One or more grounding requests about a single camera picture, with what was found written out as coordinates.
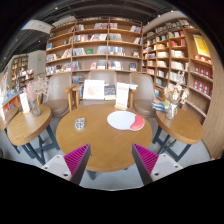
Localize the yellow poster on shelf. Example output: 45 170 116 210
193 35 210 57

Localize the wooden bookshelf right wall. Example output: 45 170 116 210
141 18 214 126

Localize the white standing sign left table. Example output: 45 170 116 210
20 93 30 113

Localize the beige armchair middle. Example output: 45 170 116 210
72 69 118 108

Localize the round wooden left table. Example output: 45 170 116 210
6 104 61 166

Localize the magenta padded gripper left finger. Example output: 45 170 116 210
42 144 91 185

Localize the wooden bookshelf wall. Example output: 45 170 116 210
141 18 214 126
45 17 143 76

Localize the beige armchair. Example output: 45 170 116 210
72 69 118 108
128 72 158 119
44 73 72 117

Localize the round wooden right table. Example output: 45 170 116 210
152 108 204 163

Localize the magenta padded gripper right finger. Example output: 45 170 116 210
132 144 182 185

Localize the beige armchair left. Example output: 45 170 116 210
44 73 72 117

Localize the round wooden centre table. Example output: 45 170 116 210
56 104 152 180

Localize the dark book on chair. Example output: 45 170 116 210
104 85 116 100

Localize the glass vase with dried flowers left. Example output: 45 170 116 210
23 77 48 117

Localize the wooden bookshelf back wall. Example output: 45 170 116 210
45 17 143 76

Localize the round wooden table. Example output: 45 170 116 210
152 108 204 163
6 104 61 166
56 104 152 180

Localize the white and red mouse pad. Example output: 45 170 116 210
107 111 145 131

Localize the glass vase with dried flowers right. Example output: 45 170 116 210
164 72 189 120

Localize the stack of books right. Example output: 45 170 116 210
152 100 166 111

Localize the glass vase with dried flowers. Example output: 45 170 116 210
164 72 189 120
23 77 48 117

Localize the white display card centre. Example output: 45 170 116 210
83 80 104 100

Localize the beige armchair right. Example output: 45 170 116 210
128 72 158 119

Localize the white standing sign right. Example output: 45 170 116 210
115 82 129 110

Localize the wooden bookshelf far left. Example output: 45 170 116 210
11 54 34 90

